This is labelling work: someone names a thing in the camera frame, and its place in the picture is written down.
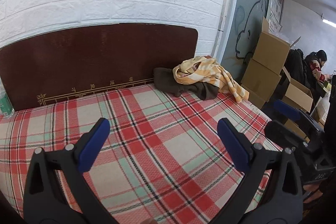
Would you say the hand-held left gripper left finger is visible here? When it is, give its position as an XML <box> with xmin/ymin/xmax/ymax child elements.
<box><xmin>23</xmin><ymin>118</ymin><xmax>118</xmax><ymax>224</ymax></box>

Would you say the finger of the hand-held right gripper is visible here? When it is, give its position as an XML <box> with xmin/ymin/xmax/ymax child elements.
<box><xmin>264</xmin><ymin>120</ymin><xmax>293</xmax><ymax>147</ymax></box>
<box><xmin>273</xmin><ymin>99</ymin><xmax>303</xmax><ymax>122</ymax></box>

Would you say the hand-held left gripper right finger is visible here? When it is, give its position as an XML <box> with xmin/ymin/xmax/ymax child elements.
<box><xmin>217</xmin><ymin>118</ymin><xmax>305</xmax><ymax>224</ymax></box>

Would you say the person's right hand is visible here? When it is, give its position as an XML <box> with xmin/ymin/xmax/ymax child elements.
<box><xmin>303</xmin><ymin>182</ymin><xmax>323</xmax><ymax>199</ymax></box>

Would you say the open cardboard box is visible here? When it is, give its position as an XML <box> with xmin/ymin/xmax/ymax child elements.
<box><xmin>282</xmin><ymin>67</ymin><xmax>314</xmax><ymax>113</ymax></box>

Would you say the brown cardboard box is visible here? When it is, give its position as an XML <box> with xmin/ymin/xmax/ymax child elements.
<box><xmin>240</xmin><ymin>85</ymin><xmax>268</xmax><ymax>109</ymax></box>
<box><xmin>252</xmin><ymin>17</ymin><xmax>300</xmax><ymax>76</ymax></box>
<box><xmin>241</xmin><ymin>59</ymin><xmax>282</xmax><ymax>94</ymax></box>

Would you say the black jacket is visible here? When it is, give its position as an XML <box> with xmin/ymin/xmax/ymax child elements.
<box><xmin>287</xmin><ymin>49</ymin><xmax>313</xmax><ymax>88</ymax></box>

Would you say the red plaid blanket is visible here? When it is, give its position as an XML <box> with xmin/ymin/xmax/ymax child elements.
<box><xmin>0</xmin><ymin>84</ymin><xmax>282</xmax><ymax>224</ymax></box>

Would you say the yellow white striped cloth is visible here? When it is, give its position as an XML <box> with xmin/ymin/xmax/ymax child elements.
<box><xmin>172</xmin><ymin>55</ymin><xmax>250</xmax><ymax>104</ymax></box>

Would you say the dark brown wooden headboard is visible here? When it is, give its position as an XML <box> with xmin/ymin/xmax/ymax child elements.
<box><xmin>0</xmin><ymin>23</ymin><xmax>199</xmax><ymax>112</ymax></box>

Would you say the dark brown garment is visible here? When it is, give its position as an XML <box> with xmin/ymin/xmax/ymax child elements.
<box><xmin>153</xmin><ymin>67</ymin><xmax>219</xmax><ymax>101</ymax></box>

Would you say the green label water bottle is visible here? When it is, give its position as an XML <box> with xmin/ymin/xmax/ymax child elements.
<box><xmin>0</xmin><ymin>80</ymin><xmax>15</xmax><ymax>119</ymax></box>

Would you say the fluorescent tube light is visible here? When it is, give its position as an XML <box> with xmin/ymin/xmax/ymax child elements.
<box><xmin>322</xmin><ymin>14</ymin><xmax>336</xmax><ymax>25</ymax></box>

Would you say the grey panel with cartoon drawing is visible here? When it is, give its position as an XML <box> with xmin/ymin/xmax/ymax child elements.
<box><xmin>220</xmin><ymin>0</ymin><xmax>272</xmax><ymax>75</ymax></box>

